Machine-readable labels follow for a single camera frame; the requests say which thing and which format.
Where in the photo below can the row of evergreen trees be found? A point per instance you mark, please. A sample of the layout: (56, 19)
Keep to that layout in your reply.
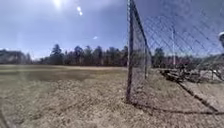
(83, 56)

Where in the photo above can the dry brown grass field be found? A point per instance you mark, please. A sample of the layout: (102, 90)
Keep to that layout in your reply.
(66, 96)

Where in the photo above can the thin pole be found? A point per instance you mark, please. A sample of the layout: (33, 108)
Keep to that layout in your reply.
(173, 46)

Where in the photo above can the low dark bench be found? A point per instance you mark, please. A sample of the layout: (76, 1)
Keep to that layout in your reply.
(180, 74)

